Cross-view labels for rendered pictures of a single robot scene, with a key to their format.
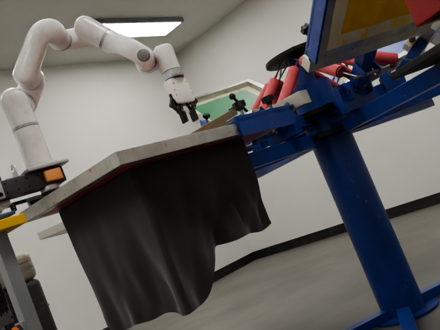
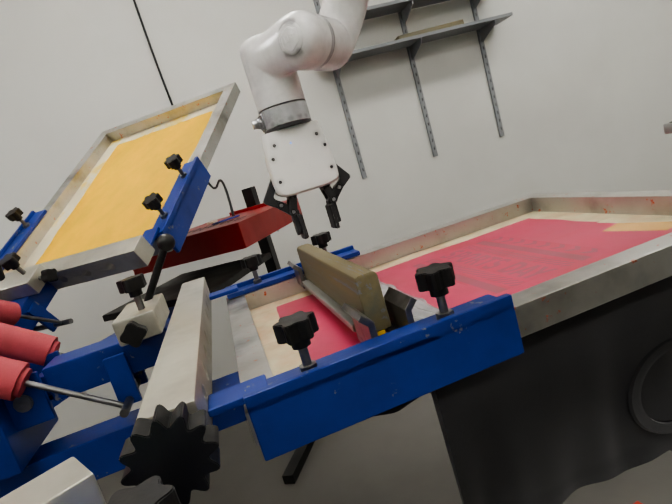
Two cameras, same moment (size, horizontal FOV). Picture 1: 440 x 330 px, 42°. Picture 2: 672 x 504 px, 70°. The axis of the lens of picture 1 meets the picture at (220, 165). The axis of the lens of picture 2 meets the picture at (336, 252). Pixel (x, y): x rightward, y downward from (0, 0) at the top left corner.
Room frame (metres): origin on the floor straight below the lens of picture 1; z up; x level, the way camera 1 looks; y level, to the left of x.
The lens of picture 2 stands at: (2.69, 0.48, 1.20)
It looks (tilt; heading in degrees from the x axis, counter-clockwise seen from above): 10 degrees down; 215
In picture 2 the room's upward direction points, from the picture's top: 16 degrees counter-clockwise
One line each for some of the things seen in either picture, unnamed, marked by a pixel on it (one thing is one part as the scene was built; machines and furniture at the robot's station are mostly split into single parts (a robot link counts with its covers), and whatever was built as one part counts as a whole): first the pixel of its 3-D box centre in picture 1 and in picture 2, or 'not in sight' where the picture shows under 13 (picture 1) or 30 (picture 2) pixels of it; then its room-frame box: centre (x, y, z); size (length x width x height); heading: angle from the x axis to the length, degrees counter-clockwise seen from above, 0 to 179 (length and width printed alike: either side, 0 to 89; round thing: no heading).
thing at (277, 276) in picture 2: (262, 122); (296, 281); (1.90, -0.19, 0.98); 0.30 x 0.05 x 0.07; 137
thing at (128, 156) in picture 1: (162, 164); (454, 265); (1.92, 0.18, 0.97); 0.79 x 0.58 x 0.04; 137
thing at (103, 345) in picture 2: not in sight; (115, 357); (2.33, -0.20, 1.02); 0.17 x 0.06 x 0.05; 137
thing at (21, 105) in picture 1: (19, 109); not in sight; (2.04, 0.61, 1.37); 0.13 x 0.10 x 0.16; 4
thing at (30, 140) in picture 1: (32, 150); not in sight; (2.04, 0.61, 1.21); 0.16 x 0.13 x 0.15; 41
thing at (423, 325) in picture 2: not in sight; (386, 365); (2.28, 0.22, 0.98); 0.30 x 0.05 x 0.07; 137
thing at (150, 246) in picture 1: (120, 256); not in sight; (1.70, 0.38, 0.74); 0.45 x 0.03 x 0.43; 47
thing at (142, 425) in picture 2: not in sight; (173, 445); (2.49, 0.14, 1.02); 0.07 x 0.06 x 0.07; 137
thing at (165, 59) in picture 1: (156, 63); (287, 62); (2.08, 0.07, 1.35); 0.15 x 0.10 x 0.11; 95
